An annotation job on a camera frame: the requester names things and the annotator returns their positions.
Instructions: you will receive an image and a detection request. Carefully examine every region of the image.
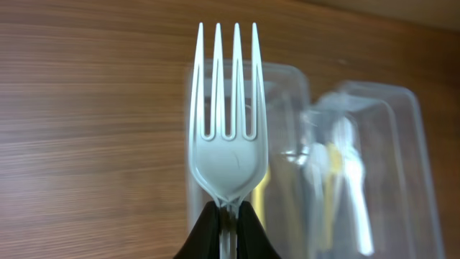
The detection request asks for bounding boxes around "white fork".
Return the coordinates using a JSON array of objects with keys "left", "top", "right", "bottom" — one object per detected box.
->
[{"left": 188, "top": 22, "right": 270, "bottom": 259}]

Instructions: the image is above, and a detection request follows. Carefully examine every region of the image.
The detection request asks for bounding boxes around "clear container right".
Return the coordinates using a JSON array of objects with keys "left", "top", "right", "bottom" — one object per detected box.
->
[{"left": 303, "top": 81, "right": 445, "bottom": 258}]

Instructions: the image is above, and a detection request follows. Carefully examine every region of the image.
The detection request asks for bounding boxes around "clear container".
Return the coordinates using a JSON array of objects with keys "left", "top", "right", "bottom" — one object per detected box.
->
[
  {"left": 185, "top": 59, "right": 313, "bottom": 259},
  {"left": 303, "top": 81, "right": 445, "bottom": 258}
]

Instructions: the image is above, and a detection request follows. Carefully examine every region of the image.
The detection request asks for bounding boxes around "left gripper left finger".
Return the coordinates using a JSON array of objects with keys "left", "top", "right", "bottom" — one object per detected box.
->
[{"left": 173, "top": 201, "right": 220, "bottom": 259}]

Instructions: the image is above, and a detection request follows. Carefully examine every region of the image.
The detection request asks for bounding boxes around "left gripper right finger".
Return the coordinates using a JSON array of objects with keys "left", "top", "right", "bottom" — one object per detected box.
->
[{"left": 236, "top": 201, "right": 281, "bottom": 259}]

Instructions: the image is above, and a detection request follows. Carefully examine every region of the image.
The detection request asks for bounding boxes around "clear container left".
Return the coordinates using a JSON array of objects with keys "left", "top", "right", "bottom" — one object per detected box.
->
[{"left": 185, "top": 59, "right": 313, "bottom": 259}]

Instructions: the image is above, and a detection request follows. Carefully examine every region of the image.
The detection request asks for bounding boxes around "beige plastic spoon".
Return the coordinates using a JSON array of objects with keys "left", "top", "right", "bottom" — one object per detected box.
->
[{"left": 321, "top": 142, "right": 342, "bottom": 251}]

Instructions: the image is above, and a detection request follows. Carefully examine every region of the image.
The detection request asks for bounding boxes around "beige plastic fork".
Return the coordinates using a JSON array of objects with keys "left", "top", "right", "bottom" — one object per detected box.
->
[{"left": 251, "top": 168, "right": 270, "bottom": 230}]

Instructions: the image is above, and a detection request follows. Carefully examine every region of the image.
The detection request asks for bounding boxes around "white spoon wide handle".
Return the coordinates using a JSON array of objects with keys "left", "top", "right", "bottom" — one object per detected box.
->
[{"left": 332, "top": 117, "right": 374, "bottom": 256}]

